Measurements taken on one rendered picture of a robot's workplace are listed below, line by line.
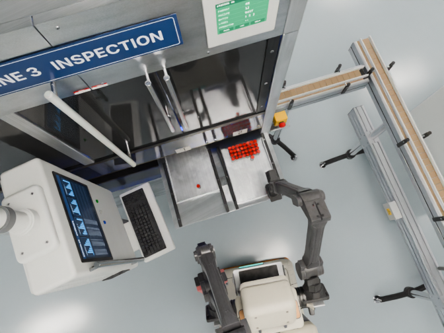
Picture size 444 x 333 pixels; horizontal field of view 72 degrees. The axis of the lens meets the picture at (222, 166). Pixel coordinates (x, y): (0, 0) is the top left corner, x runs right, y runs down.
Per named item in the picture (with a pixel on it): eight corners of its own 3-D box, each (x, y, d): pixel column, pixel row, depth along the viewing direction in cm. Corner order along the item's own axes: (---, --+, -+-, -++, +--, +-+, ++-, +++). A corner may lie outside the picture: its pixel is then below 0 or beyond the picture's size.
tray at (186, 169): (163, 150, 190) (162, 148, 187) (203, 139, 191) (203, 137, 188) (177, 203, 182) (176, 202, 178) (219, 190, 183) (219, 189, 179)
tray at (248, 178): (221, 150, 189) (221, 148, 185) (261, 139, 190) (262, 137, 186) (237, 203, 180) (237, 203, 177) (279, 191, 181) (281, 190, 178)
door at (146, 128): (94, 159, 156) (14, 108, 99) (183, 133, 157) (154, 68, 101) (94, 160, 156) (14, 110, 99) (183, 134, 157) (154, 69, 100)
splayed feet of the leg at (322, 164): (317, 162, 275) (322, 157, 261) (370, 145, 277) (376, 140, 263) (320, 170, 273) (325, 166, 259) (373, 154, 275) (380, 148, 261)
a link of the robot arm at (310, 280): (308, 289, 134) (319, 285, 134) (306, 270, 130) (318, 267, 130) (299, 275, 142) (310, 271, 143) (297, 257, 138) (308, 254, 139)
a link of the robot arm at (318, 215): (310, 217, 106) (337, 211, 107) (294, 191, 117) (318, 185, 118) (301, 284, 135) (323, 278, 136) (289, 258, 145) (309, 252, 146)
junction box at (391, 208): (382, 204, 218) (388, 202, 210) (388, 202, 219) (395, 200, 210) (389, 221, 215) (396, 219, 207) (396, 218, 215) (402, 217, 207)
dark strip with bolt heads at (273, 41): (254, 127, 179) (267, 37, 102) (260, 125, 179) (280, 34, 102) (254, 129, 179) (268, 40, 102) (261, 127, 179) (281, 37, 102)
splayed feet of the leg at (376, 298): (370, 295, 245) (378, 297, 232) (429, 275, 247) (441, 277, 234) (375, 305, 243) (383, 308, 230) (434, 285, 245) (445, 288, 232)
